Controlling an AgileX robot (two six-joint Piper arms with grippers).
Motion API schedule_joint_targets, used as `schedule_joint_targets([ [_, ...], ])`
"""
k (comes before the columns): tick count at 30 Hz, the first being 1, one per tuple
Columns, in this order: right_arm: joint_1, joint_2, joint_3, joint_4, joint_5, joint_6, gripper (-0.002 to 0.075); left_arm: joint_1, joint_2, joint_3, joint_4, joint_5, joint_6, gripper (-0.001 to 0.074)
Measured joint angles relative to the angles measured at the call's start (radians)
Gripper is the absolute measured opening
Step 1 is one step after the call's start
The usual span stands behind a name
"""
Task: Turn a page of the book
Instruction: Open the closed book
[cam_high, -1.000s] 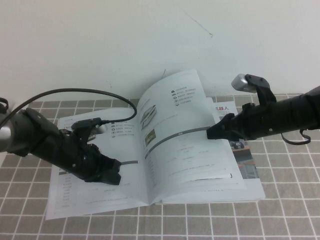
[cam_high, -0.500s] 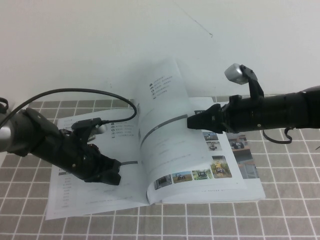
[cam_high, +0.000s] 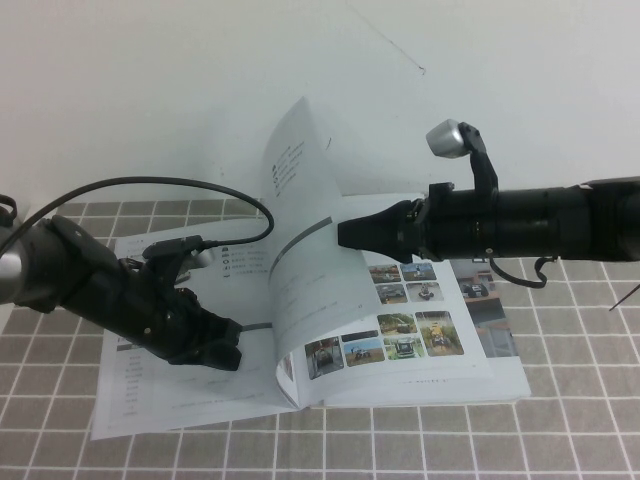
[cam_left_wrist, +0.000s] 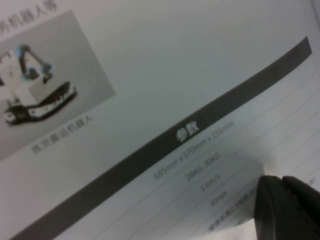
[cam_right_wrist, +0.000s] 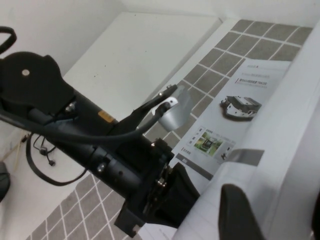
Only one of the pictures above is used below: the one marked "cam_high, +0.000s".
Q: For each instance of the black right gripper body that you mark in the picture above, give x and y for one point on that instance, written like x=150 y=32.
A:
x=455 y=225

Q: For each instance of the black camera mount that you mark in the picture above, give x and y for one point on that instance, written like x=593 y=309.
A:
x=172 y=247
x=482 y=160

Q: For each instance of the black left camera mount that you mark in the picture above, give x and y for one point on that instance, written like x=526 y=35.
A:
x=172 y=247

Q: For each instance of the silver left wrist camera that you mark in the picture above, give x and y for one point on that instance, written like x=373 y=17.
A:
x=204 y=257

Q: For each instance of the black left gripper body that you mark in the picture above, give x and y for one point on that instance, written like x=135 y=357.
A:
x=160 y=320

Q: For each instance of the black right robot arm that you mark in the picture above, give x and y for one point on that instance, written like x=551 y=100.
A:
x=565 y=225

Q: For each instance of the white product catalogue book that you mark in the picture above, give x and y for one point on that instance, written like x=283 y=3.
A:
x=425 y=370

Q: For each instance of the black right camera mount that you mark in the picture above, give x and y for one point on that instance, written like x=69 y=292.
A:
x=482 y=160

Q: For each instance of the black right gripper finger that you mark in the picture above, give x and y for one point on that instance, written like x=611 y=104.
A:
x=385 y=242
x=390 y=220

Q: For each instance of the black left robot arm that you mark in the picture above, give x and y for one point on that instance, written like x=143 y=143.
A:
x=45 y=265

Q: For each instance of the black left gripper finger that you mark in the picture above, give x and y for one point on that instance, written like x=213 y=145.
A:
x=222 y=330
x=220 y=357

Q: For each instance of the grey white-checked tablecloth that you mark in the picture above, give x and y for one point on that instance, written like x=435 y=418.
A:
x=450 y=440

